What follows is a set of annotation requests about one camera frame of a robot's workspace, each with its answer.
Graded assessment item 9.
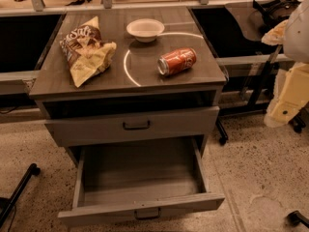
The black caster wheel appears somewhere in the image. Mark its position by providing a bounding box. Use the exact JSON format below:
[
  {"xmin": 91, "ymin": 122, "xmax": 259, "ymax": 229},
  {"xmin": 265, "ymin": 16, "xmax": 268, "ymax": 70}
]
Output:
[{"xmin": 287, "ymin": 211, "xmax": 309, "ymax": 228}]

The brown yellow chip bag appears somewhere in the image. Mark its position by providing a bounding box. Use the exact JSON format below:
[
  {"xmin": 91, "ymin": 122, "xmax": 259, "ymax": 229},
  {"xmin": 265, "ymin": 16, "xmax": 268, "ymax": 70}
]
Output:
[{"xmin": 60, "ymin": 16, "xmax": 117, "ymax": 87}]

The open lower grey drawer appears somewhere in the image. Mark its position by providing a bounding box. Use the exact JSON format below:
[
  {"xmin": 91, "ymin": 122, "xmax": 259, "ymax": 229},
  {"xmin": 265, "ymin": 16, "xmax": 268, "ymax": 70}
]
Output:
[{"xmin": 58, "ymin": 136, "xmax": 225, "ymax": 227}]

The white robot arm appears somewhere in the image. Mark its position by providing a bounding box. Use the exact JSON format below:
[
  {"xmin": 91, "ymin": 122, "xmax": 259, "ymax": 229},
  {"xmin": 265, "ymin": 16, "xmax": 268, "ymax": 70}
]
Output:
[{"xmin": 262, "ymin": 0, "xmax": 309, "ymax": 128}]

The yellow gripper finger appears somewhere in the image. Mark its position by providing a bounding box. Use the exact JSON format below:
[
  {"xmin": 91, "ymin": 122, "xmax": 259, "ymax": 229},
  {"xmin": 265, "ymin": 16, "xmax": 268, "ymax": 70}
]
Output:
[
  {"xmin": 264, "ymin": 63, "xmax": 309, "ymax": 128},
  {"xmin": 262, "ymin": 20, "xmax": 288, "ymax": 45}
]

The black floor stand leg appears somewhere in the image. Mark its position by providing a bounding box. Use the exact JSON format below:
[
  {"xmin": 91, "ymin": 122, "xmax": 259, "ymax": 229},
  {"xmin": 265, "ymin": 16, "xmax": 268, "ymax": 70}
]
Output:
[{"xmin": 0, "ymin": 163, "xmax": 41, "ymax": 227}]

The black VR headset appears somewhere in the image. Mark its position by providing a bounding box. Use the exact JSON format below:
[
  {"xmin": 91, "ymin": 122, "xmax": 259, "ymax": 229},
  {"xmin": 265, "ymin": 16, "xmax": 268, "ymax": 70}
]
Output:
[{"xmin": 253, "ymin": 0, "xmax": 300, "ymax": 28}]

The white paper bowl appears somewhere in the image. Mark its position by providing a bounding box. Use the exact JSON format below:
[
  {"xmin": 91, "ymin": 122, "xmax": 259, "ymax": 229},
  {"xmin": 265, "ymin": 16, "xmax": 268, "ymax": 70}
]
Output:
[{"xmin": 126, "ymin": 18, "xmax": 165, "ymax": 43}]

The red coke can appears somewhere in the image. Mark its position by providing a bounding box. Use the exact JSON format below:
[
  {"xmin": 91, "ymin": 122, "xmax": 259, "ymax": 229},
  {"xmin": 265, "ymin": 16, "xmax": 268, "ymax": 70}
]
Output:
[{"xmin": 157, "ymin": 47, "xmax": 197, "ymax": 76}]

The closed upper grey drawer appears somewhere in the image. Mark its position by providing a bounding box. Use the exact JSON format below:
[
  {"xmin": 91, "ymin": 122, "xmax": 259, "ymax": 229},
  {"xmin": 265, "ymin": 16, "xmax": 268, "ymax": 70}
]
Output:
[{"xmin": 45, "ymin": 106, "xmax": 219, "ymax": 147}]

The dark side table stand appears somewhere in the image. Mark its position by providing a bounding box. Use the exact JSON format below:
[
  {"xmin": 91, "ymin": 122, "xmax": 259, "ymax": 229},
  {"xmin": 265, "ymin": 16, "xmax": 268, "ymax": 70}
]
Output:
[{"xmin": 215, "ymin": 1, "xmax": 307, "ymax": 147}]

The grey wooden drawer cabinet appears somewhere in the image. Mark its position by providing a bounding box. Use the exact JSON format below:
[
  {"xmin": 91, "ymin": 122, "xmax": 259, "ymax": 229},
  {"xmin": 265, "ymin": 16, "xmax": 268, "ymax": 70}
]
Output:
[{"xmin": 28, "ymin": 6, "xmax": 228, "ymax": 228}]

